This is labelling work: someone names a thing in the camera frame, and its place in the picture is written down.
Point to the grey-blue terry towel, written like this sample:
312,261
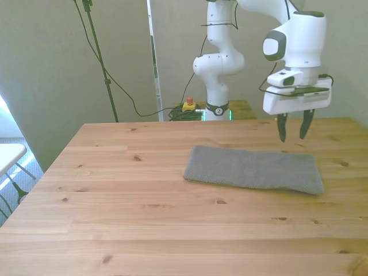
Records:
253,172

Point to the white folding table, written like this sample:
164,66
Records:
10,156

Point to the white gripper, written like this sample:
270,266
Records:
296,103

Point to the black camera tripod stand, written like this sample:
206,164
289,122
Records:
99,57

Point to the dark wrist camera box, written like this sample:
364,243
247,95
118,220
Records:
309,90

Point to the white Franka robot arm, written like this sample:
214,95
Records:
220,64

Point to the white vertical panel edge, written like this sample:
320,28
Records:
155,72

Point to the yellow red emergency stop button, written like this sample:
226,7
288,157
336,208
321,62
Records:
189,105

